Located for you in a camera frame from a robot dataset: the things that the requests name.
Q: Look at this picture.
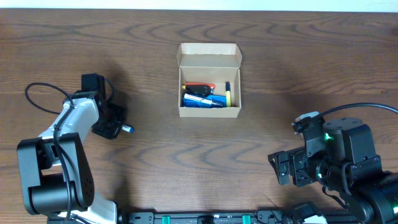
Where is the blue and white marker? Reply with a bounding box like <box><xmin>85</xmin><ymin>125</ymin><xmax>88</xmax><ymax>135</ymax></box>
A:
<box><xmin>122</xmin><ymin>124</ymin><xmax>134</xmax><ymax>133</ymax></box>

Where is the black and white marker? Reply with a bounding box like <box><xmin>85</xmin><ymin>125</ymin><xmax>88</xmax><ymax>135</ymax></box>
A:
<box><xmin>183</xmin><ymin>93</ymin><xmax>223</xmax><ymax>107</ymax></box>

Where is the black tape dispenser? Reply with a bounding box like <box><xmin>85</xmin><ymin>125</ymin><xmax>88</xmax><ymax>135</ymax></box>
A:
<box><xmin>183</xmin><ymin>87</ymin><xmax>213</xmax><ymax>96</ymax></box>

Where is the yellow highlighter with dark cap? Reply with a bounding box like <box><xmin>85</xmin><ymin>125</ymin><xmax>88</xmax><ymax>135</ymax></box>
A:
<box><xmin>225</xmin><ymin>82</ymin><xmax>231</xmax><ymax>108</ymax></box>

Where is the blue plastic case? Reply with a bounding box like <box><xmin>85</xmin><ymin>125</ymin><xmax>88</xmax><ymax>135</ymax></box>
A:
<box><xmin>182</xmin><ymin>95</ymin><xmax>226</xmax><ymax>108</ymax></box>

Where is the red stapler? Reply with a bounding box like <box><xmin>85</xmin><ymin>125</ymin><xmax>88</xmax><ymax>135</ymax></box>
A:
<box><xmin>183</xmin><ymin>82</ymin><xmax>215</xmax><ymax>91</ymax></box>

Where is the brown cardboard box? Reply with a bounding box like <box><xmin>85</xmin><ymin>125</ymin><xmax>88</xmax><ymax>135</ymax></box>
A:
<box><xmin>177</xmin><ymin>43</ymin><xmax>242</xmax><ymax>118</ymax></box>

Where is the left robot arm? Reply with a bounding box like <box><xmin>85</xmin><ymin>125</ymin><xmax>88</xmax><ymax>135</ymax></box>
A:
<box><xmin>17</xmin><ymin>73</ymin><xmax>129</xmax><ymax>223</ymax></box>

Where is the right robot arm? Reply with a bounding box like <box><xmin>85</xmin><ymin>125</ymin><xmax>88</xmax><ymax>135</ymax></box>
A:
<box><xmin>268</xmin><ymin>118</ymin><xmax>397</xmax><ymax>223</ymax></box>

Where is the right green clamp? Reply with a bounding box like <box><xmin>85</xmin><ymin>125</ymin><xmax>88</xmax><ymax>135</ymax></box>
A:
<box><xmin>242</xmin><ymin>215</ymin><xmax>251</xmax><ymax>224</ymax></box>

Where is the green clamp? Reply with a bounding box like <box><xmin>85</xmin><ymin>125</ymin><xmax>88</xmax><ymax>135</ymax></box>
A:
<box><xmin>242</xmin><ymin>215</ymin><xmax>251</xmax><ymax>224</ymax></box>
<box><xmin>162</xmin><ymin>216</ymin><xmax>171</xmax><ymax>224</ymax></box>

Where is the left green clamp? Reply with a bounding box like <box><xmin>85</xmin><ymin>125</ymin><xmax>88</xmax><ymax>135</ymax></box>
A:
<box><xmin>162</xmin><ymin>216</ymin><xmax>171</xmax><ymax>224</ymax></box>

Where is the right black cable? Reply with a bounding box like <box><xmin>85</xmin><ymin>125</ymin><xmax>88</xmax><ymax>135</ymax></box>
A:
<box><xmin>317</xmin><ymin>102</ymin><xmax>398</xmax><ymax>119</ymax></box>

